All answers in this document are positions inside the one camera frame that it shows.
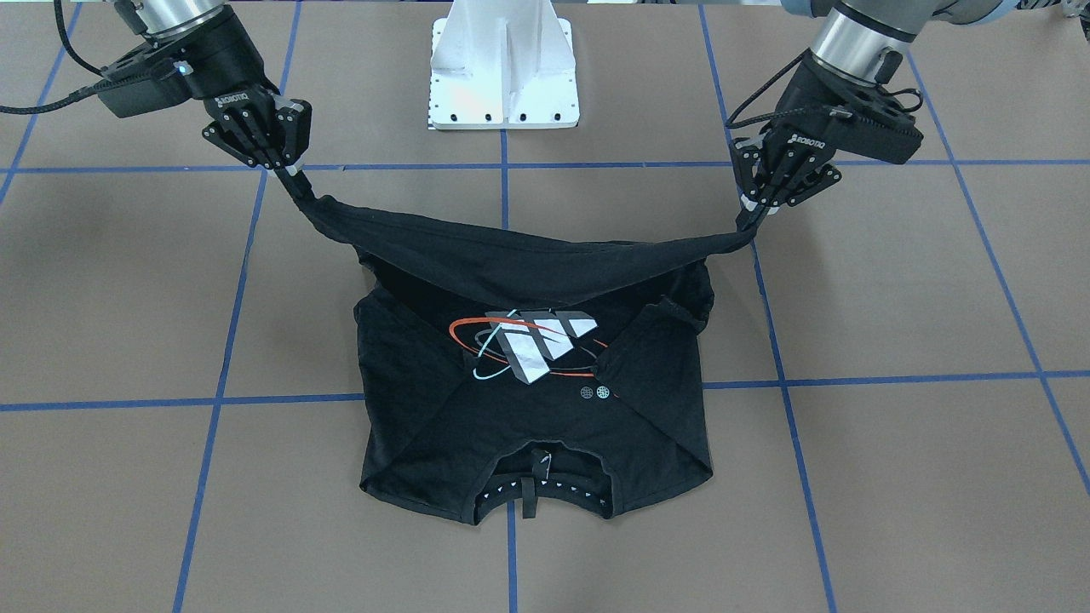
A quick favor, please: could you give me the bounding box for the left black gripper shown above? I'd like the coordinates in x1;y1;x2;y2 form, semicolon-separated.
732;51;861;232

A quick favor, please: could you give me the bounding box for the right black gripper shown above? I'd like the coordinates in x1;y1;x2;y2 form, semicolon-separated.
161;7;314;201

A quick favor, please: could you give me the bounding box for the black graphic t-shirt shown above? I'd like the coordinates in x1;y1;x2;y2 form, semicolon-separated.
284;177;763;526

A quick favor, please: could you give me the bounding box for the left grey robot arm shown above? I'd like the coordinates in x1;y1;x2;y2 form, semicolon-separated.
727;1;1016;232

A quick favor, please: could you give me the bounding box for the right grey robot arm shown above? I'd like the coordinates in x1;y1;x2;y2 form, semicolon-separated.
98;1;314;201

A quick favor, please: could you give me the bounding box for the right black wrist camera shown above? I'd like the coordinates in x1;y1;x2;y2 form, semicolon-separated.
97;50;192;117

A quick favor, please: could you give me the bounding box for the white metal mount base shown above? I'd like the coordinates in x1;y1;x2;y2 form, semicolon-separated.
428;1;581;129

